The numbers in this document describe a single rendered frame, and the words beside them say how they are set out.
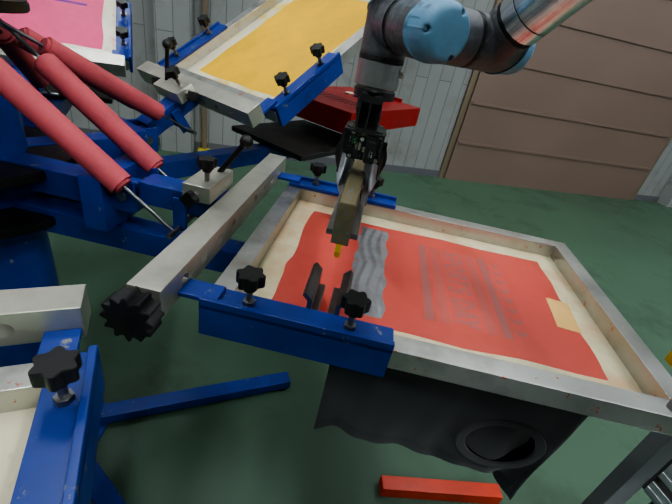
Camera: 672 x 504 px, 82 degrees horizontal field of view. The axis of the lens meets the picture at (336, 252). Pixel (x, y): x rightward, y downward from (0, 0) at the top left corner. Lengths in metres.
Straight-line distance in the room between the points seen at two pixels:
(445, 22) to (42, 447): 0.64
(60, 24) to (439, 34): 1.56
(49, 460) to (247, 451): 1.19
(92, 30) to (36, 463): 1.62
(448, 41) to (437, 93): 4.15
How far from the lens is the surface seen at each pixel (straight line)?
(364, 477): 1.64
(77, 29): 1.89
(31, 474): 0.48
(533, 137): 5.47
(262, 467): 1.60
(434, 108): 4.76
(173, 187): 0.89
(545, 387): 0.69
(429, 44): 0.57
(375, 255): 0.88
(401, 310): 0.75
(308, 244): 0.88
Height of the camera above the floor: 1.39
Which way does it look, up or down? 30 degrees down
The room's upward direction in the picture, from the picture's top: 12 degrees clockwise
